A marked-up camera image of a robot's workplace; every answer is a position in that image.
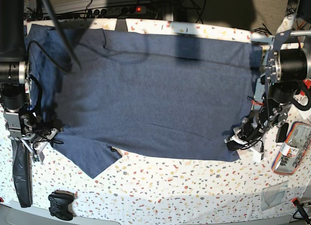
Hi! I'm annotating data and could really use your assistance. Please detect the small black box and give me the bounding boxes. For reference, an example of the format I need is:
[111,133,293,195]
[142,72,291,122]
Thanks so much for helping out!
[276,122,289,143]

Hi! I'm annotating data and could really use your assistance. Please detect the red black clamp handle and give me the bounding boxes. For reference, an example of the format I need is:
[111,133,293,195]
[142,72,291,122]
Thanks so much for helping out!
[292,197,311,225]

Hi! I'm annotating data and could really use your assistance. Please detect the blue grey T-shirt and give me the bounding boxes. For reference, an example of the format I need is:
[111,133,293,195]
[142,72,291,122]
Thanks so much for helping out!
[27,25,262,178]

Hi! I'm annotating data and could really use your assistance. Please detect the black game controller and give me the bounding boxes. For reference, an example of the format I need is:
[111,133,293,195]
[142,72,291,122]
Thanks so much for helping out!
[48,192,74,221]

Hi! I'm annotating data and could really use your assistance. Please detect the striped transparent pencil case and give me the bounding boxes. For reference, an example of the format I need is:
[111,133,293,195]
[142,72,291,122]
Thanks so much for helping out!
[272,122,311,175]

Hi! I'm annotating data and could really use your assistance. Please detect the clear plastic bag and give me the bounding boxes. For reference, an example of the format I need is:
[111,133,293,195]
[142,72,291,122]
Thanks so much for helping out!
[260,181,288,211]

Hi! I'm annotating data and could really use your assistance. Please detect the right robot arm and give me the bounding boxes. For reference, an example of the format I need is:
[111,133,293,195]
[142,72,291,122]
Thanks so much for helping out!
[0,0,59,162]

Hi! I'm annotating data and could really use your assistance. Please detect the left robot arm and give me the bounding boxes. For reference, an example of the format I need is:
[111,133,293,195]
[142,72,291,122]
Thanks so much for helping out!
[225,0,311,152]

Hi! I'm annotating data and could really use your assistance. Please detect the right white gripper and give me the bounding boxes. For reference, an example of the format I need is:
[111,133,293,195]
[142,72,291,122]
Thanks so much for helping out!
[20,120,64,165]

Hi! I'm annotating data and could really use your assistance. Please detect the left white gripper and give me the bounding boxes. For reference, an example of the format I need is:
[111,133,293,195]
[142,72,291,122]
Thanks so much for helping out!
[225,129,264,162]

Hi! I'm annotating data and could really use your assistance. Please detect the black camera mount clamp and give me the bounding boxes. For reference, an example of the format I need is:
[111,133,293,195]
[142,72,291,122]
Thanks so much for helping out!
[115,19,128,32]

